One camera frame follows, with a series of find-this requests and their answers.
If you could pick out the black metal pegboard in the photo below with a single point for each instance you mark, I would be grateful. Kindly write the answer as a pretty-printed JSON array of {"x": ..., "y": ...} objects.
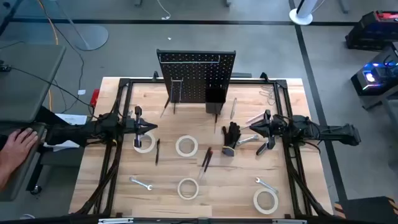
[{"x": 192, "y": 77}]

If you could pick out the white printed paper sheet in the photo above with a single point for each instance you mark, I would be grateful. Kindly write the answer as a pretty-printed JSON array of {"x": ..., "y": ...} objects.
[{"x": 74, "y": 119}]

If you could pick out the white masking tape roll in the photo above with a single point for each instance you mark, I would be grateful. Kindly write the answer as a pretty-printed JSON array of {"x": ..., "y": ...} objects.
[
  {"x": 176, "y": 146},
  {"x": 178, "y": 188},
  {"x": 152, "y": 144},
  {"x": 255, "y": 201}
]

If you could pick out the small white floor tag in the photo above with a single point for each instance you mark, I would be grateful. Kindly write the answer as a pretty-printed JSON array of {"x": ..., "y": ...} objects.
[{"x": 81, "y": 92}]

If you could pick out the black angled support beam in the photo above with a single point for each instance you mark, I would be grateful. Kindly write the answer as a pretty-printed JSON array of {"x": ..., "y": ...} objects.
[{"x": 49, "y": 118}]

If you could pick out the grey round floor stand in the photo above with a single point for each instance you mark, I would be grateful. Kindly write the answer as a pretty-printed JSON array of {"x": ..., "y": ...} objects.
[{"x": 93, "y": 37}]

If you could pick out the black aluminium table frame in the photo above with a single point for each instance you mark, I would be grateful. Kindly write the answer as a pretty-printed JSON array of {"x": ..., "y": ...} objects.
[{"x": 255, "y": 81}]

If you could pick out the silver combination wrench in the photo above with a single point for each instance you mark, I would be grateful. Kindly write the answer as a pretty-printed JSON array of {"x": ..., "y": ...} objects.
[
  {"x": 140, "y": 183},
  {"x": 247, "y": 140},
  {"x": 266, "y": 185}
]

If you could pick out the grey desk top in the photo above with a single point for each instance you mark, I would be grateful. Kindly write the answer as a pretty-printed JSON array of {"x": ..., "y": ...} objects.
[{"x": 28, "y": 87}]

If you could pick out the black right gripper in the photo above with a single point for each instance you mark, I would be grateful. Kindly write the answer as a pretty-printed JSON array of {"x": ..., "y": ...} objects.
[{"x": 273, "y": 128}]

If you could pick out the grey plate behind table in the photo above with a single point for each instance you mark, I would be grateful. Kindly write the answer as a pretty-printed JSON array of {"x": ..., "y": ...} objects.
[{"x": 241, "y": 75}]

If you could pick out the person's hand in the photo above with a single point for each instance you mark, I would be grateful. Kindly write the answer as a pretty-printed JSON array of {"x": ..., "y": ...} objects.
[{"x": 18, "y": 146}]

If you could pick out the black computer with coloured lights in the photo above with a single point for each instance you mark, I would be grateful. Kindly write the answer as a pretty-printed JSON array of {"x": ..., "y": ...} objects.
[{"x": 373, "y": 84}]

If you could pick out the black red-topped equipment case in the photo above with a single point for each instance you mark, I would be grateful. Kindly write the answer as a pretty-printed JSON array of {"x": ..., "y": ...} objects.
[{"x": 370, "y": 34}]

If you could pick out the white round floor stand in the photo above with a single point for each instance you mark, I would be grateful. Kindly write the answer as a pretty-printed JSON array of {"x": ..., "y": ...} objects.
[{"x": 300, "y": 19}]

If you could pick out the black work glove grey cuff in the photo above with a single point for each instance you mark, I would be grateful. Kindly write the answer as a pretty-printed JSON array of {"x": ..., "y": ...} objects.
[{"x": 231, "y": 137}]

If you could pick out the black hazard-striped box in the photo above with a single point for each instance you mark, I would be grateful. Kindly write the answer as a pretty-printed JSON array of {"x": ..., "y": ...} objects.
[{"x": 363, "y": 211}]

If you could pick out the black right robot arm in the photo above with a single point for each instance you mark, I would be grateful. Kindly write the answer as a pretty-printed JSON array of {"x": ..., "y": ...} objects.
[{"x": 323, "y": 130}]

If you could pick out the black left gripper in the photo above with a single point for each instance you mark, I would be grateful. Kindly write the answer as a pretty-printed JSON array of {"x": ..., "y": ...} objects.
[{"x": 138, "y": 128}]

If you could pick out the silver metal tool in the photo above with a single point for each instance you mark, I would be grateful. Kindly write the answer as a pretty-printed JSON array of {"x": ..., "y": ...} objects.
[
  {"x": 255, "y": 118},
  {"x": 233, "y": 109}
]

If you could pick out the black desk clamp device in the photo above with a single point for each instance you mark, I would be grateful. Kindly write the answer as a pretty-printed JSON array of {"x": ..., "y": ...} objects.
[{"x": 4, "y": 68}]

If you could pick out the grey lower desk tray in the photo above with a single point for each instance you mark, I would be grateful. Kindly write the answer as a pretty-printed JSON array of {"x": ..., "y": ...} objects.
[{"x": 18, "y": 186}]

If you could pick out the black desk leg with caster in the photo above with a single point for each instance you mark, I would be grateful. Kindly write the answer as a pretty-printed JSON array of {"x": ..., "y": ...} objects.
[{"x": 36, "y": 189}]

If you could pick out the black pen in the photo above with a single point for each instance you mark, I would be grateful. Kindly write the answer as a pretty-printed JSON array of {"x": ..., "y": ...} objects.
[{"x": 157, "y": 152}]

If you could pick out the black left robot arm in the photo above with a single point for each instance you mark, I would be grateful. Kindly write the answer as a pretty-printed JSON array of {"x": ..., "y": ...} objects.
[{"x": 93, "y": 129}]

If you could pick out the silver frame bracket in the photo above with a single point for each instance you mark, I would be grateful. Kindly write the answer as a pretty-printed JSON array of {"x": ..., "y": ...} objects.
[
  {"x": 289, "y": 221},
  {"x": 115, "y": 221}
]

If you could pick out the red flat object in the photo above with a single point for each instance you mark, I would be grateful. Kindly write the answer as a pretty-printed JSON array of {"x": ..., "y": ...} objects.
[{"x": 94, "y": 97}]

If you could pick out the person's forearm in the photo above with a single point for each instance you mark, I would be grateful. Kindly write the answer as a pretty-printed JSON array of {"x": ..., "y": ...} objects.
[{"x": 4, "y": 177}]

